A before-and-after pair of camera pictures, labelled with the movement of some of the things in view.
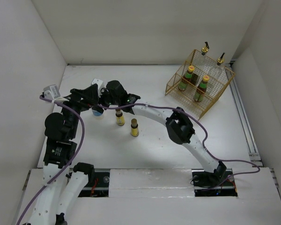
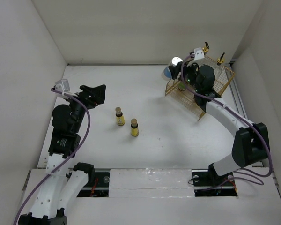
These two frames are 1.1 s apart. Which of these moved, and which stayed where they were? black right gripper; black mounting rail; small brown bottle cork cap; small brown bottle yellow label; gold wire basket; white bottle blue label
Moved: black right gripper; white bottle blue label
Stayed: black mounting rail; small brown bottle cork cap; small brown bottle yellow label; gold wire basket
